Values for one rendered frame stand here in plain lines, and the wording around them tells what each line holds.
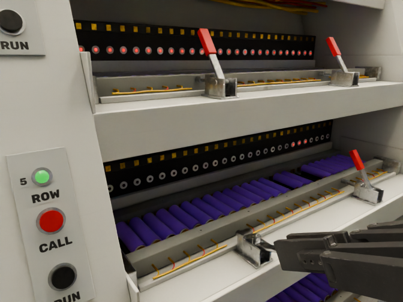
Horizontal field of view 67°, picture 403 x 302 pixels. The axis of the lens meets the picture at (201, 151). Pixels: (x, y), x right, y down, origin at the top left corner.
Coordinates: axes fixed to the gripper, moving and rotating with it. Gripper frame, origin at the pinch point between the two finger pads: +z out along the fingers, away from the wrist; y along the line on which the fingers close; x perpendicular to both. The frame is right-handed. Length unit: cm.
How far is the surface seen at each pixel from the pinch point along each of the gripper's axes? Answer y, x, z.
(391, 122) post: 44.7, 11.0, 9.4
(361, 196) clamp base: 25.6, 0.2, 9.3
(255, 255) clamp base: -1.0, -0.2, 7.4
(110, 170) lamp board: -11.0, 14.7, 19.6
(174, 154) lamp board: -0.9, 15.1, 19.4
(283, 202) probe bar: 10.5, 3.5, 12.1
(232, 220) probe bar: 0.7, 3.7, 12.0
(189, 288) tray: -9.2, -0.7, 9.2
